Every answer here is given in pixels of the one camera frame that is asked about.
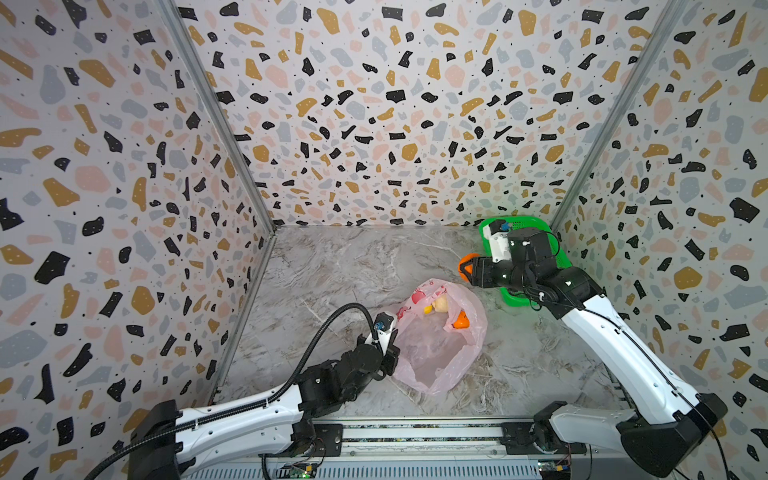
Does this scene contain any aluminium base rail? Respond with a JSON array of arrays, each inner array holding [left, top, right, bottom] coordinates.
[[218, 416, 679, 480]]

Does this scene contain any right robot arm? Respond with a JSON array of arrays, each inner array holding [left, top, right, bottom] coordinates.
[[459, 220, 727, 478]]

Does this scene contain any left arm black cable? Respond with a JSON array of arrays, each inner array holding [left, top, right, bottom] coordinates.
[[83, 302, 379, 480]]

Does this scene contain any orange tangerine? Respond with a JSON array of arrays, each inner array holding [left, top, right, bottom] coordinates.
[[452, 311, 471, 330], [458, 253, 480, 283]]

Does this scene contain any green plastic basket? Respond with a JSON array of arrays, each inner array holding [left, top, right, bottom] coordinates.
[[472, 216, 572, 307]]

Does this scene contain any pink plastic bag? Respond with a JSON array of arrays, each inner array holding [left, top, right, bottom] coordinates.
[[393, 279, 488, 395]]

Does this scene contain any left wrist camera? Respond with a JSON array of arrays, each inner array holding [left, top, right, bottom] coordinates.
[[374, 311, 398, 352]]

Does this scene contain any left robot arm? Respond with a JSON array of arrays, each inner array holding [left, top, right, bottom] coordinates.
[[128, 328, 399, 479]]

